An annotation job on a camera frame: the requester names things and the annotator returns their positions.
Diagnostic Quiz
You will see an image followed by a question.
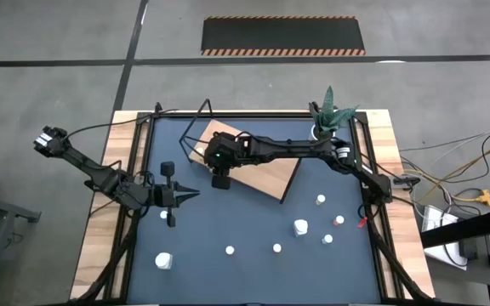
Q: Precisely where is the black desk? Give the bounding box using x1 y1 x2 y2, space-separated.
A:
419 207 490 306

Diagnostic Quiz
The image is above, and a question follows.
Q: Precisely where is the white box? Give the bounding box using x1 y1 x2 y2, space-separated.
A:
421 204 470 271

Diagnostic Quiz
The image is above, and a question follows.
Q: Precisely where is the yellow extension cable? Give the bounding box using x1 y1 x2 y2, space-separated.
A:
414 144 490 205

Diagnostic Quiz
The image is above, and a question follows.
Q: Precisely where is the black aluminium table frame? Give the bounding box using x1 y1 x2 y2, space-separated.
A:
68 101 437 306

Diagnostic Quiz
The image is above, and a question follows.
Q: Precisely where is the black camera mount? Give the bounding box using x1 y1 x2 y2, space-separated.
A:
392 175 421 189

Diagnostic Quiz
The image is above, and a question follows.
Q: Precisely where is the black hazard striped floor mat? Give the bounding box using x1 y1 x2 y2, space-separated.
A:
201 15 367 57

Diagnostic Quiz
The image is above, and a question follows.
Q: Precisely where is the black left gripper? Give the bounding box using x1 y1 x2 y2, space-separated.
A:
149 161 201 228

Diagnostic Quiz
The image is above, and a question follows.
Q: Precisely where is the wooden shelf black metal frame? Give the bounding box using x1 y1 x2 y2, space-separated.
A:
178 99 302 205

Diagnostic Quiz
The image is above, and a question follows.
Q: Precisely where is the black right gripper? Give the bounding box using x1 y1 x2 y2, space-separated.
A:
204 132 246 190

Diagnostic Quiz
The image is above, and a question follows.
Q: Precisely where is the yellow power splitter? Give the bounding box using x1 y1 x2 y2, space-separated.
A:
474 189 490 208

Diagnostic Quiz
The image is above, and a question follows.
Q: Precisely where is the snake plant white pot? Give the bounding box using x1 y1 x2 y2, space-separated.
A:
308 86 360 141

